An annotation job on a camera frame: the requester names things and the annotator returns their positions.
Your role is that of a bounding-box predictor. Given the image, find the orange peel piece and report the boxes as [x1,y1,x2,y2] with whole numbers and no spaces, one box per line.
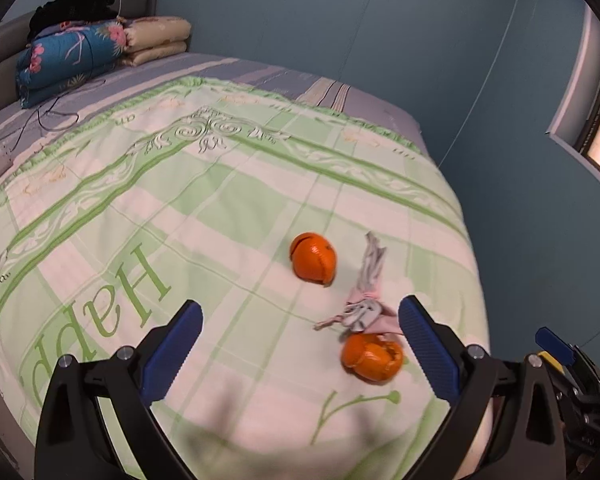
[289,232,337,286]
[340,334,404,384]

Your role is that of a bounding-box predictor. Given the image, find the pink white wrapper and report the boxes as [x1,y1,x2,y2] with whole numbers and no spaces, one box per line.
[313,232,402,335]

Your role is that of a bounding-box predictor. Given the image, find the green floral quilt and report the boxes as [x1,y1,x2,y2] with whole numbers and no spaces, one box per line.
[0,75,494,480]

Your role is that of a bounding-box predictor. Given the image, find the blue floral folded blanket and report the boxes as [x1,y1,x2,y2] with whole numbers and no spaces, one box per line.
[15,21,126,108]

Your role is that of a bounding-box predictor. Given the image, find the beige folded blanket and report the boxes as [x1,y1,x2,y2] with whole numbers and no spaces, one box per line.
[120,16,193,66]

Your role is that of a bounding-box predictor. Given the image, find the grey padded headboard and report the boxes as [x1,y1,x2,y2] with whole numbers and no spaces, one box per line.
[0,0,157,110]

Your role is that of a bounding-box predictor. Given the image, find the black clothing pile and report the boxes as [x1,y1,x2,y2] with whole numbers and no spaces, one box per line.
[27,0,117,42]

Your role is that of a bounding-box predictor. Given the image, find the window with white frame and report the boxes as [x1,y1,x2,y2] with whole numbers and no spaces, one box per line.
[546,6,600,181]

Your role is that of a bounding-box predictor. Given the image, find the black cable on bed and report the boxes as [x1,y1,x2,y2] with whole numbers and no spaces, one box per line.
[0,77,112,158]

